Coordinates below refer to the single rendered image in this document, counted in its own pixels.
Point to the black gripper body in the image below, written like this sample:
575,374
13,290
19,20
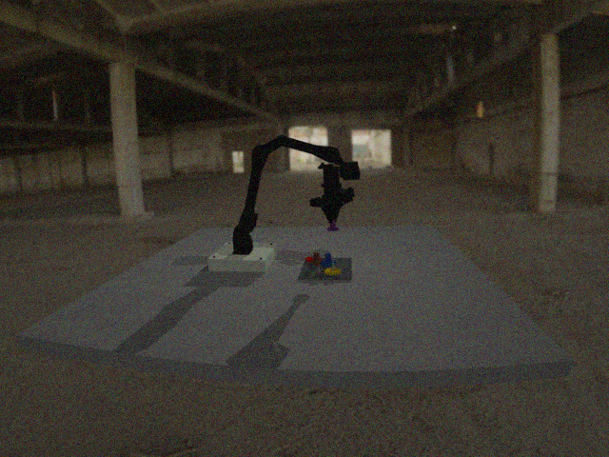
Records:
326,200

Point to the blue gear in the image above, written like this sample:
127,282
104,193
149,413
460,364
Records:
327,263

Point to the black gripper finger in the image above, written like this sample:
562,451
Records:
328,211
336,210

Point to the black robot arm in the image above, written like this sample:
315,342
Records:
242,244

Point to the dark brown gear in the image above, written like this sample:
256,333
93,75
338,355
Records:
316,260

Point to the purple gear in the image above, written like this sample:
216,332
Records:
333,226

